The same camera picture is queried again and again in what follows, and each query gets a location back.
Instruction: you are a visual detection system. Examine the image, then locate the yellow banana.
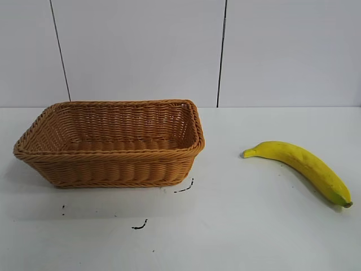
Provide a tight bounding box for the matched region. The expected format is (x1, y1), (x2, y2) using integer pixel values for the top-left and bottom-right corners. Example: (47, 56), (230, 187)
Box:
(242, 141), (354, 209)

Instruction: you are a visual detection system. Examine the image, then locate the brown woven wicker basket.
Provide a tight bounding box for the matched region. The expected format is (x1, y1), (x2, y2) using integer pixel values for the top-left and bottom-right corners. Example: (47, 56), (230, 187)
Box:
(12, 98), (206, 189)

